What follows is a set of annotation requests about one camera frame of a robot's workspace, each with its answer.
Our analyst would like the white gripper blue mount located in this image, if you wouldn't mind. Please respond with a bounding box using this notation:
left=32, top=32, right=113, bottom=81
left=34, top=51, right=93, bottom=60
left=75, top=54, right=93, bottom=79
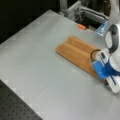
left=91, top=48, right=120, bottom=93

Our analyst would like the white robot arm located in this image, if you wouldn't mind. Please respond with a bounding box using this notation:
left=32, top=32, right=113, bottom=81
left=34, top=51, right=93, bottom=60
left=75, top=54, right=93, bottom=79
left=90, top=24, right=120, bottom=93

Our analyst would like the orange clamp near base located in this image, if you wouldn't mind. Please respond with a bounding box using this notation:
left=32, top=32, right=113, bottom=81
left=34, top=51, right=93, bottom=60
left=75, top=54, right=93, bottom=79
left=78, top=24, right=86, bottom=30

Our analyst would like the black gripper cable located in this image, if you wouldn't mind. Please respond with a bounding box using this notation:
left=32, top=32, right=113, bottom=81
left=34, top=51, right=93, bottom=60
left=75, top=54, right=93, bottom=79
left=90, top=49, right=102, bottom=63

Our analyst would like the aluminium frame rail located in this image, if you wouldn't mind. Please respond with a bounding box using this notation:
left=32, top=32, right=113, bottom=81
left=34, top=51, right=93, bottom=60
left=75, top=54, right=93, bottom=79
left=59, top=0, right=108, bottom=25

